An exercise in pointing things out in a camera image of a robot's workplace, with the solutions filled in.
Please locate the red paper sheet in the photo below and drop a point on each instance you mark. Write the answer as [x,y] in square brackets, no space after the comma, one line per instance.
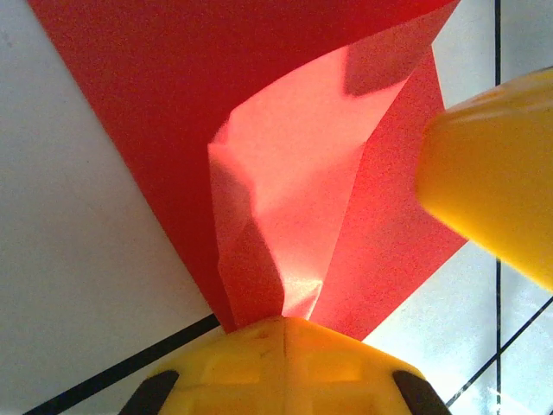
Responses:
[151,108]

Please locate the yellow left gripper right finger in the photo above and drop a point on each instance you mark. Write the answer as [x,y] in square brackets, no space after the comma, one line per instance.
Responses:
[341,376]

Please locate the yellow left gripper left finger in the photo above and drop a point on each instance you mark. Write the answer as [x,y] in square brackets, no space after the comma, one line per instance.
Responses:
[233,372]

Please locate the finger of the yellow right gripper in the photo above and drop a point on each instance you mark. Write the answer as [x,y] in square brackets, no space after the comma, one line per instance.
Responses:
[497,173]

